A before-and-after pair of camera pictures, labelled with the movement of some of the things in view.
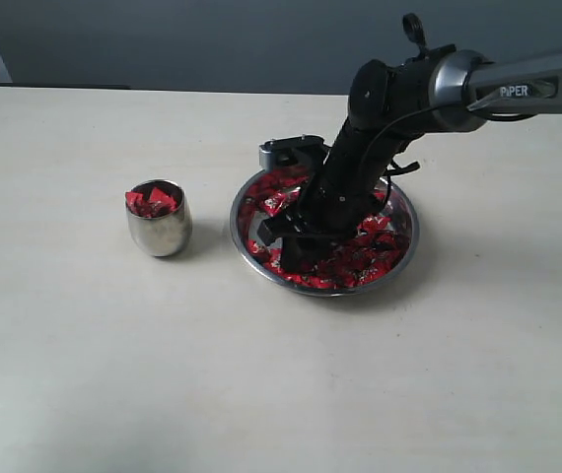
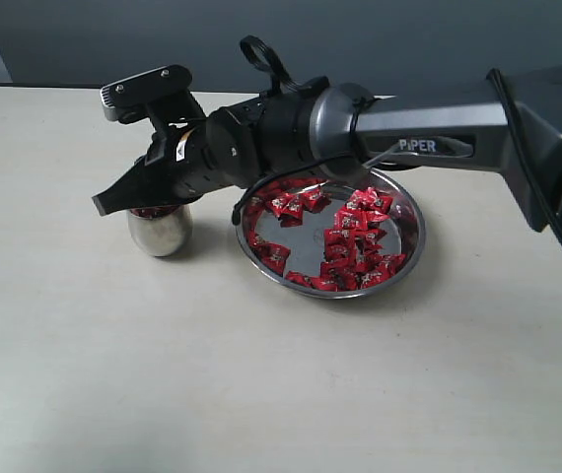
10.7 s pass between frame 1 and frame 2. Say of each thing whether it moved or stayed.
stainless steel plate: stayed
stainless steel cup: stayed
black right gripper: moved
